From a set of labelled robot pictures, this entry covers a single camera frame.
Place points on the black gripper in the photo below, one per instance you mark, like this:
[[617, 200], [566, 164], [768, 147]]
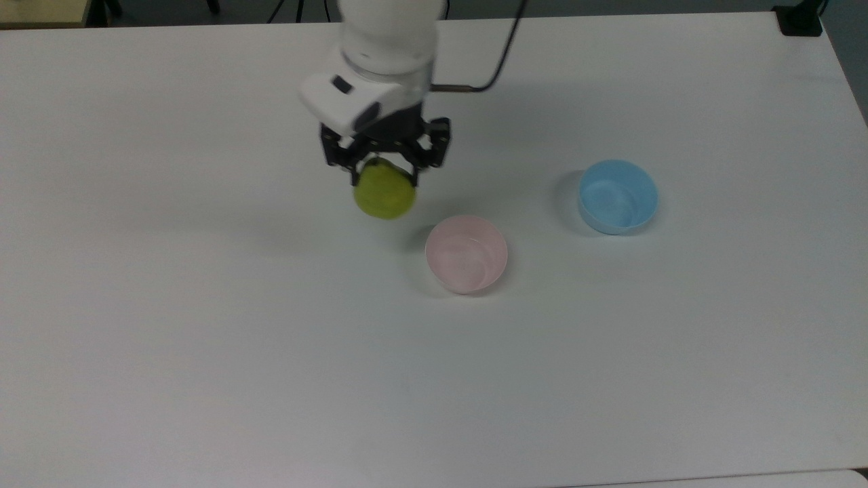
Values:
[[397, 132]]

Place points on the green pear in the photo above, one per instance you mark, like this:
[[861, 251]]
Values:
[[385, 193]]

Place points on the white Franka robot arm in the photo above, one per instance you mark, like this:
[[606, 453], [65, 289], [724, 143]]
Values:
[[386, 41]]

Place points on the pink bowl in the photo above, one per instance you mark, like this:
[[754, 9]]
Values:
[[466, 256]]

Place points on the light blue bowl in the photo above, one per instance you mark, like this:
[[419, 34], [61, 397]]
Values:
[[618, 198]]

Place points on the black tripod legs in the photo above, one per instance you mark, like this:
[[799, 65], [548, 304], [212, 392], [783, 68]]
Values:
[[298, 8]]

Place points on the wooden table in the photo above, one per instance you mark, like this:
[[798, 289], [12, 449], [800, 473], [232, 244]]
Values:
[[41, 12]]

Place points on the black table clamp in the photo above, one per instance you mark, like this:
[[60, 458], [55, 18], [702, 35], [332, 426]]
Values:
[[800, 19]]

